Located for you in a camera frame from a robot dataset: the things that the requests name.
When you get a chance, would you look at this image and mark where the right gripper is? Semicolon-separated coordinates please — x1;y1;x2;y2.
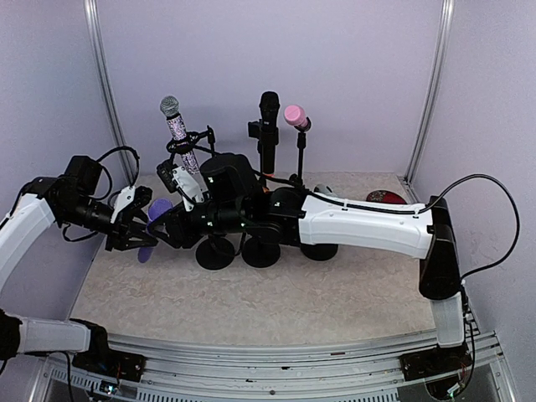
147;193;247;248

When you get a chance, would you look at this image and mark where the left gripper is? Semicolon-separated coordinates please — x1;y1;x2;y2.
60;195;157;250

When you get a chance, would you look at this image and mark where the purple microphone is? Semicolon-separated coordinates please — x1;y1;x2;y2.
137;198;173;265

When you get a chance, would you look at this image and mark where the teal microphone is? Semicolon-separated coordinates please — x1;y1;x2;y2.
314;184;337;197

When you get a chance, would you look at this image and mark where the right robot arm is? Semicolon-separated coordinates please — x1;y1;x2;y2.
147;153;476;380

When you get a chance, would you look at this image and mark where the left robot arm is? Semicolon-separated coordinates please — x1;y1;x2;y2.
1;156;157;382

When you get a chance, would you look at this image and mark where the black tripod mic stand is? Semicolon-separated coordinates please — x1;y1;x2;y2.
166;126;216;174

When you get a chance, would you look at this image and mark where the glitter silver microphone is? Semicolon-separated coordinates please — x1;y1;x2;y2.
160;95;199;175

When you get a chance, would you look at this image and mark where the back tall round stand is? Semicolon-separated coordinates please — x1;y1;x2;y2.
248;120;279;177

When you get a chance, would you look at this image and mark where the black microphone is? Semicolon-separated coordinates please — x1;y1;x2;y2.
260;91;280;175

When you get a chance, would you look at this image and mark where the pink microphone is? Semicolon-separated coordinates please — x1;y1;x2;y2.
284;105;311;131

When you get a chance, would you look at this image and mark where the red floral plate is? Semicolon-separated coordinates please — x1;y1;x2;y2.
366;190;407;204

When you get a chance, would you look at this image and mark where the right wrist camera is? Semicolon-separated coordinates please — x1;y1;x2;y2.
156;163;207;214

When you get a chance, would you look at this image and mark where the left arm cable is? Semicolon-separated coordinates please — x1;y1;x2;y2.
62;145;142;244

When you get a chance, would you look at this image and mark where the front aluminium rail base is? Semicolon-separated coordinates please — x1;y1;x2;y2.
28;330;520;401

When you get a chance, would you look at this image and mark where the left aluminium frame post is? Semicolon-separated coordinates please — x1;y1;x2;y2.
81;0;137;190

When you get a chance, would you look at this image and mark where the aluminium frame post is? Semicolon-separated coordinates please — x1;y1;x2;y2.
404;0;456;187
81;0;137;190

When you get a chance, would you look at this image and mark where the right aluminium frame post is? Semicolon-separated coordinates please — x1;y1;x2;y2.
404;0;456;187

